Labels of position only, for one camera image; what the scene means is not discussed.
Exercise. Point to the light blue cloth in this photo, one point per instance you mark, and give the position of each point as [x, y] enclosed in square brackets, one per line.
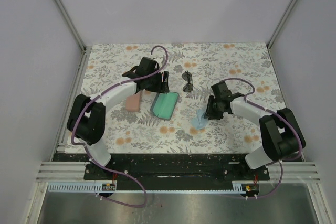
[199, 122]

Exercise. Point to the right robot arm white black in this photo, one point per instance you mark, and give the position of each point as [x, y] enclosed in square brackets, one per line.
[281, 136]

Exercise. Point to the white slotted cable duct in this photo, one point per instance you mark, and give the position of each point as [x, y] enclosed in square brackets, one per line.
[78, 186]

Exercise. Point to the blue-grey glasses case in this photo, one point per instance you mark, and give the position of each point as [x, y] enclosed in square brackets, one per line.
[164, 105]

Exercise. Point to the floral table mat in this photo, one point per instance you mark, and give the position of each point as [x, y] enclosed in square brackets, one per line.
[243, 65]

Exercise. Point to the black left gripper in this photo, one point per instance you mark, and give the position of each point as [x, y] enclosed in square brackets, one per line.
[158, 88]

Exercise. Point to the left aluminium frame post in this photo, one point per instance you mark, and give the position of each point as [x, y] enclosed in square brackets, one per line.
[67, 19]

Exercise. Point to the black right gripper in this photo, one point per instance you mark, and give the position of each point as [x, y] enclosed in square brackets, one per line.
[210, 113]

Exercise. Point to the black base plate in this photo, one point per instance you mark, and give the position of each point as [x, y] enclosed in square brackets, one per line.
[177, 172]

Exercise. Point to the pink glasses case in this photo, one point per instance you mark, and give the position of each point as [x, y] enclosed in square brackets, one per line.
[133, 102]

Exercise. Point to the black sunglasses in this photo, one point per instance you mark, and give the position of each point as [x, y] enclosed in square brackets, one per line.
[188, 87]

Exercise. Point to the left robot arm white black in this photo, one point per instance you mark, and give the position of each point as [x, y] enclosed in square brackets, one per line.
[87, 118]

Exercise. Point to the aluminium frame post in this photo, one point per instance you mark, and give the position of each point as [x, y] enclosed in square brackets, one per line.
[67, 19]
[281, 24]

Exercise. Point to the right aluminium frame post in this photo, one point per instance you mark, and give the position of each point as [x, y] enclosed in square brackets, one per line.
[281, 24]

